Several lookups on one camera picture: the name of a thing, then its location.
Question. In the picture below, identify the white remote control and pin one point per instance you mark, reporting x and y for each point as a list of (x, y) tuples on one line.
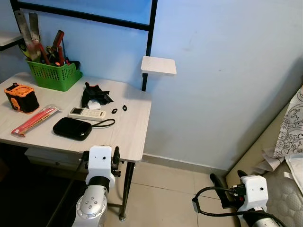
[(87, 114)]

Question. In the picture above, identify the green plastic basket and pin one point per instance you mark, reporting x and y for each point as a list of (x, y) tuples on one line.
[(52, 78)]

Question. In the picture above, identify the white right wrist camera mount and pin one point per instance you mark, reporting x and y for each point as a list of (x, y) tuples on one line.
[(253, 189)]

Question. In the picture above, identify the steel ruler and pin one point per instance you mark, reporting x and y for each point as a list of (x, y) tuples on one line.
[(23, 33), (34, 28)]

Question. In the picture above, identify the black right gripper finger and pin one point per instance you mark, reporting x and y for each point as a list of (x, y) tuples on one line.
[(242, 174), (218, 182)]

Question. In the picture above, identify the white wall shelf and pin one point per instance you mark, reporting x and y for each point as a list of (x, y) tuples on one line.
[(8, 39)]

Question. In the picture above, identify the white pillow black ornament print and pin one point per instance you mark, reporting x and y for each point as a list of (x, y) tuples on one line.
[(291, 127)]

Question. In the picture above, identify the beige bed frame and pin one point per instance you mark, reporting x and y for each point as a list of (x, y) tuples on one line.
[(255, 146)]

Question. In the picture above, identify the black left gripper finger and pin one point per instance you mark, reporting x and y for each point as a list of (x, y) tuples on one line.
[(116, 153)]

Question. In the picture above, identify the long red packet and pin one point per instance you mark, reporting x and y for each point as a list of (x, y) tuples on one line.
[(34, 121)]

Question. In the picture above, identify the black metal desk legs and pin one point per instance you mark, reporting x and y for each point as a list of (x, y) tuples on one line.
[(126, 194)]

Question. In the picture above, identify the black metal frame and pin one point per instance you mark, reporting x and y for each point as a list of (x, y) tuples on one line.
[(150, 38)]

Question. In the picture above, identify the grey quilted mattress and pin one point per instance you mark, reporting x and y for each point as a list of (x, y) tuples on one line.
[(284, 203)]

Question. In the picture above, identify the crumpled black cloth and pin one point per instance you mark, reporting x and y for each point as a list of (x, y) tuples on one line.
[(92, 94)]

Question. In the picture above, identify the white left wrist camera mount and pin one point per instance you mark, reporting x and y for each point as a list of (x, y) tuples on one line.
[(100, 161)]

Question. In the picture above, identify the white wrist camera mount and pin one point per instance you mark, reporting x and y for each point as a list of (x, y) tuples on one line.
[(100, 161), (253, 189)]

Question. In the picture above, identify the small white shelf board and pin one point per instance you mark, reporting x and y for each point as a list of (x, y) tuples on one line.
[(158, 65)]

